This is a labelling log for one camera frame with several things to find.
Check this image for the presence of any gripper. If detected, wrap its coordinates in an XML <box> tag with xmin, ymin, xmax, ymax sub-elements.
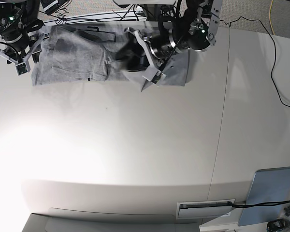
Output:
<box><xmin>116</xmin><ymin>27</ymin><xmax>181</xmax><ymax>73</ymax></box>
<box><xmin>0</xmin><ymin>33</ymin><xmax>51</xmax><ymax>65</ymax></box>

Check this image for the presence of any black device bottom right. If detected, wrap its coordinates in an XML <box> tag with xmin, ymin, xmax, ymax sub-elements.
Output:
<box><xmin>266</xmin><ymin>218</ymin><xmax>290</xmax><ymax>232</ymax></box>

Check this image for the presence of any black white box device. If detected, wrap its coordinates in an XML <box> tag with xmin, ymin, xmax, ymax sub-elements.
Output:
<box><xmin>41</xmin><ymin>0</ymin><xmax>58</xmax><ymax>11</ymax></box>

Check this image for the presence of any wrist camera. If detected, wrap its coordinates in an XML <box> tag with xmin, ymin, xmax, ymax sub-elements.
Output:
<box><xmin>15</xmin><ymin>61</ymin><xmax>30</xmax><ymax>76</ymax></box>
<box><xmin>142</xmin><ymin>66</ymin><xmax>166</xmax><ymax>86</ymax></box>

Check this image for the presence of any yellow cable on floor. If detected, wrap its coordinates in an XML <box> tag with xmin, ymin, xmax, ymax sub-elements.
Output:
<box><xmin>268</xmin><ymin>0</ymin><xmax>275</xmax><ymax>35</ymax></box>

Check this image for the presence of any grey T-shirt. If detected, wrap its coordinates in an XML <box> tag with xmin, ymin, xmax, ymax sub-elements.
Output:
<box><xmin>30</xmin><ymin>23</ymin><xmax>191</xmax><ymax>92</ymax></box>

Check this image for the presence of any black cable on table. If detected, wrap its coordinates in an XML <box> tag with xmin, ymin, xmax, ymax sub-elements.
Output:
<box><xmin>206</xmin><ymin>16</ymin><xmax>290</xmax><ymax>107</ymax></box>

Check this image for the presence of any black monitor cable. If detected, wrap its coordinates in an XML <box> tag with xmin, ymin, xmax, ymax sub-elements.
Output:
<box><xmin>227</xmin><ymin>199</ymin><xmax>290</xmax><ymax>209</ymax></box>

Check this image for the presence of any grey monitor back panel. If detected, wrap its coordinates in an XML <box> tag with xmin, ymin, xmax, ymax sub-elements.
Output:
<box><xmin>238</xmin><ymin>167</ymin><xmax>290</xmax><ymax>227</ymax></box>

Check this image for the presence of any white cable tray slot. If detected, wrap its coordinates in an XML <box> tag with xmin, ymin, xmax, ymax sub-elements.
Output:
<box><xmin>175</xmin><ymin>199</ymin><xmax>235</xmax><ymax>220</ymax></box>

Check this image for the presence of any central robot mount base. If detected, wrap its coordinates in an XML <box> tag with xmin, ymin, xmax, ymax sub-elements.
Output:
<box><xmin>113</xmin><ymin>0</ymin><xmax>177</xmax><ymax>22</ymax></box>

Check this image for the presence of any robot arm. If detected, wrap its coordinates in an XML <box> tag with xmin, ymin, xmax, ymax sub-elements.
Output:
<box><xmin>0</xmin><ymin>0</ymin><xmax>44</xmax><ymax>62</ymax></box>
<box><xmin>115</xmin><ymin>0</ymin><xmax>222</xmax><ymax>71</ymax></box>

